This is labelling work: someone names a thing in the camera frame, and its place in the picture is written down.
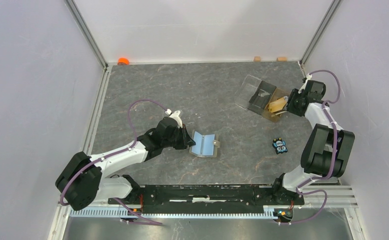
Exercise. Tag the black blue owl sticker toy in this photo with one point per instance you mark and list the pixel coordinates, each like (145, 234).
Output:
(279, 146)

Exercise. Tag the orange round cap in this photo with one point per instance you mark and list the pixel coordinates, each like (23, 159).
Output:
(123, 61)

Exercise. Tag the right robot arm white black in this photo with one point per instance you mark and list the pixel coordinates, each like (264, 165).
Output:
(328, 148)

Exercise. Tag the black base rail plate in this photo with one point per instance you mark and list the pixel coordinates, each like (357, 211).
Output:
(209, 198)

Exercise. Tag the clear three-compartment plastic box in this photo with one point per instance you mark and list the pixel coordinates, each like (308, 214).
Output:
(255, 95)

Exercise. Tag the olive card holder wallet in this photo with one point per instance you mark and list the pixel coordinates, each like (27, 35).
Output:
(206, 145)

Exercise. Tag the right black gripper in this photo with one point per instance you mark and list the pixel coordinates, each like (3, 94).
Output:
(294, 95)

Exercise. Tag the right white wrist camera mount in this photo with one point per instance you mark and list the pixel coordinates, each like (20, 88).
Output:
(305, 81)

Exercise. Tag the white slotted cable duct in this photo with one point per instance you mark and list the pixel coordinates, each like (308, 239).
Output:
(121, 212)

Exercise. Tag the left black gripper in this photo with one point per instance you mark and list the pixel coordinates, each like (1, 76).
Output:
(186, 140)

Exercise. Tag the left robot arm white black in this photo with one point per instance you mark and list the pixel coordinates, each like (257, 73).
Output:
(86, 178)

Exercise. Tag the silver credit card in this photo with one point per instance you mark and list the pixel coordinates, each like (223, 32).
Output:
(278, 113)

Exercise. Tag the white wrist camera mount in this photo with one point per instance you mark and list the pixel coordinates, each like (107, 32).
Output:
(305, 81)
(176, 115)

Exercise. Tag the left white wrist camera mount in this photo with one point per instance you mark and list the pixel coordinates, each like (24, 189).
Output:
(176, 115)

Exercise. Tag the gold credit card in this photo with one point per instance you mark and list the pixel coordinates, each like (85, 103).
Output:
(278, 104)

